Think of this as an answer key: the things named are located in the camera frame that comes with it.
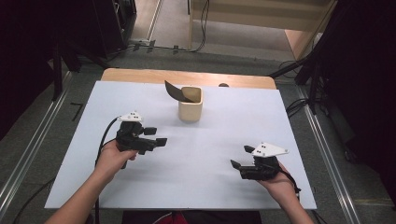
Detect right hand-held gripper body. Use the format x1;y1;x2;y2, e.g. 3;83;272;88
238;142;290;182

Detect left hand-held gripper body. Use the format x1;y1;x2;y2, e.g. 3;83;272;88
115;110;158;156

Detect beige utensil holder cup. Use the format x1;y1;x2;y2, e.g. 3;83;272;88
177;86;205;123

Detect black spatula with chrome-tipped handle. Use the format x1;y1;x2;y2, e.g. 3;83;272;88
163;79;196;104

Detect person's right hand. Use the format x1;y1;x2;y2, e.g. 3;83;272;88
257;161;301;203

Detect person's left hand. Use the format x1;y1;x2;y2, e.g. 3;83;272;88
93;139;138;182

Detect white table mat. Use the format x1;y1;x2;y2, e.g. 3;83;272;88
44;80;318;210

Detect wooden table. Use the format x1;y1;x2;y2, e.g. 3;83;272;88
101;67;277;91

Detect person's dark red clothing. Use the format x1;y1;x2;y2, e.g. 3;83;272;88
120;210;263;224

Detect black stand legs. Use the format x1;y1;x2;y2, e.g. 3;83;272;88
49;29;110;102
268;36;323;116

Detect black cabinet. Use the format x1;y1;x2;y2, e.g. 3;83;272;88
92;0;138;60

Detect light wooden furniture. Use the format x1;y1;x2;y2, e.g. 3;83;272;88
188;0;339;61

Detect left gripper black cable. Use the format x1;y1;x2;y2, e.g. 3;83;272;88
93;116;121;224

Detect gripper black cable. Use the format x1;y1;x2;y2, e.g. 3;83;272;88
93;116;121;224
279;167;303;201

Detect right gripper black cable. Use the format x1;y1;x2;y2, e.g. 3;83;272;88
279;167;303;201

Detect coiled black floor cables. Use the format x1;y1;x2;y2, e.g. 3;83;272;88
284;97;312;119

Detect metal floor rail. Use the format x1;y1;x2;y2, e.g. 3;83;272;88
0;70;75;217
294;84;362;224

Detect hanging black cables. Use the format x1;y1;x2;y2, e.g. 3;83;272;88
186;0;211;53

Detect black floor cable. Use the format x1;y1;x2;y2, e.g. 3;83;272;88
11;176;56;224

